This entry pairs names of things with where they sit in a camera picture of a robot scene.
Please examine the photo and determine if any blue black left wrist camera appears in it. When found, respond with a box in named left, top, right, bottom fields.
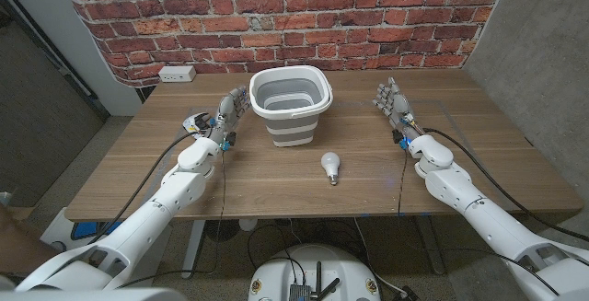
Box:
left=219, top=131, right=237, bottom=152

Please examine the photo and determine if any white light bulb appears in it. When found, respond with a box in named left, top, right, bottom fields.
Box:
left=320, top=151, right=341, bottom=186

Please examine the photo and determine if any white black wrist module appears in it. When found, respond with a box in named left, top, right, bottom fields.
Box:
left=182, top=111, right=214, bottom=136

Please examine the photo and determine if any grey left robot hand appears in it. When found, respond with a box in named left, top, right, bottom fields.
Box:
left=209, top=86, right=253, bottom=144

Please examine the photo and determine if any blue black right wrist camera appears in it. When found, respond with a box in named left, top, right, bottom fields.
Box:
left=391, top=128, right=412, bottom=151

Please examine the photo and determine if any blue white floor item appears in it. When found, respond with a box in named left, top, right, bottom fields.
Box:
left=40, top=206, right=123, bottom=252

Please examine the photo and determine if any brown rounded object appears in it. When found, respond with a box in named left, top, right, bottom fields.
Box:
left=0, top=203, right=62, bottom=277

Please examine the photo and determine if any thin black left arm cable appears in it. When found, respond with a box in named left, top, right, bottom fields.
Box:
left=114, top=146, right=227, bottom=289

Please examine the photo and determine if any black floor cable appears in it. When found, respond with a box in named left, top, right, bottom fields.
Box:
left=247, top=224, right=307, bottom=284

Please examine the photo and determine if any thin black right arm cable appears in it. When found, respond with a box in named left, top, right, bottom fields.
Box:
left=396, top=147, right=410, bottom=217

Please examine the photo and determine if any red brick printed backdrop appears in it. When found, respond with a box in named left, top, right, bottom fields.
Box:
left=57, top=0, right=514, bottom=88

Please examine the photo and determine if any white power outlet box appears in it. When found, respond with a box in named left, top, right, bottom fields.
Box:
left=157, top=64, right=197, bottom=84

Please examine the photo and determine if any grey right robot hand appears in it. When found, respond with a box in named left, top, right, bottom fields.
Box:
left=372, top=76, right=425, bottom=143

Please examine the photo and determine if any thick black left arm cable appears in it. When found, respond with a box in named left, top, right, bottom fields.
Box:
left=87, top=131, right=198, bottom=246

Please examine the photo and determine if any white table leg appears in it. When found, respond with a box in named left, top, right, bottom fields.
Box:
left=180, top=219, right=206, bottom=280

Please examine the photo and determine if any white floor cable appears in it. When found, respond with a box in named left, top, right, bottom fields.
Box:
left=352, top=217, right=407, bottom=298

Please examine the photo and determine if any white grey collapsible bucket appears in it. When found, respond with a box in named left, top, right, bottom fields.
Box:
left=248, top=64, right=334, bottom=148

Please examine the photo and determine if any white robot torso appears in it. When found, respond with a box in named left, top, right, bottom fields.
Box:
left=247, top=243, right=382, bottom=301

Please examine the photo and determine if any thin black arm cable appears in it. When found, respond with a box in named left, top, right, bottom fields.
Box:
left=114, top=146, right=227, bottom=289
left=396, top=147, right=410, bottom=217

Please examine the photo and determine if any grey box with black antennas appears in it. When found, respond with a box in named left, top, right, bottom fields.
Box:
left=288, top=260, right=341, bottom=301

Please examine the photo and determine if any dark grey table leg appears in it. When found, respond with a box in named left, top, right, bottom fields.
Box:
left=415, top=215, right=446, bottom=275

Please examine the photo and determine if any blue black wrist camera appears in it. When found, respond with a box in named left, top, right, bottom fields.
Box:
left=219, top=131, right=237, bottom=152
left=391, top=128, right=412, bottom=151

